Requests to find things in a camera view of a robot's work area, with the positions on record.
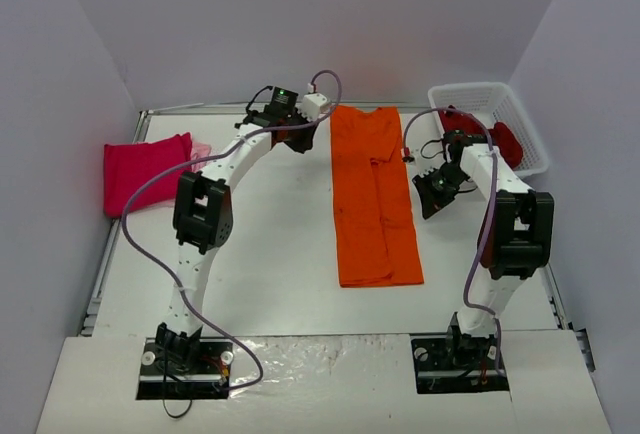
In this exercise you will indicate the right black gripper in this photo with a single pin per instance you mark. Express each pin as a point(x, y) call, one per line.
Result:
point(430, 193)

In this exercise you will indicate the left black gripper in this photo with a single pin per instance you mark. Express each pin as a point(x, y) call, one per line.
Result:
point(301, 135)

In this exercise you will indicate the orange t shirt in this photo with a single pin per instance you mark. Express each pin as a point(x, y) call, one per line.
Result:
point(376, 243)

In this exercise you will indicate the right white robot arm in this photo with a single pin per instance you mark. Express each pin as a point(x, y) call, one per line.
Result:
point(513, 243)

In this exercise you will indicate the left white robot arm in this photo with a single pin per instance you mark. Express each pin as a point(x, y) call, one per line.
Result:
point(203, 217)

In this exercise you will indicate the dark red t shirt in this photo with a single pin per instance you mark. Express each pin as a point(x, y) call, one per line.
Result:
point(502, 136)

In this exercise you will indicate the white plastic basket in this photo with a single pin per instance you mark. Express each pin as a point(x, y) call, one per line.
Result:
point(492, 102)

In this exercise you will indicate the pink folded t shirt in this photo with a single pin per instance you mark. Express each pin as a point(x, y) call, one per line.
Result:
point(199, 153)

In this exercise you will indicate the magenta folded t shirt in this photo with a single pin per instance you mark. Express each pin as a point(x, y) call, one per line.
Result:
point(127, 167)

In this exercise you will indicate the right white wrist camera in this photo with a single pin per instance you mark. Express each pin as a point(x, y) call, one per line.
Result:
point(419, 163)

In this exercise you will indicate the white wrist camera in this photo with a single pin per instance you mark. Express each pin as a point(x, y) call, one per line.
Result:
point(419, 163)
point(314, 105)

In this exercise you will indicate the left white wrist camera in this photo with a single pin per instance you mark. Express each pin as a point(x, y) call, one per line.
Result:
point(314, 105)

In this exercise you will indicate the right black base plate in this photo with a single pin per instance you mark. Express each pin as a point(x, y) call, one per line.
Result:
point(444, 368)

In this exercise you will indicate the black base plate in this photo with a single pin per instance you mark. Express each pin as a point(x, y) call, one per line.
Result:
point(444, 368)
point(206, 379)

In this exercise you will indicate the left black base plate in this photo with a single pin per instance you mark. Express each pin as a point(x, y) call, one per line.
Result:
point(206, 379)

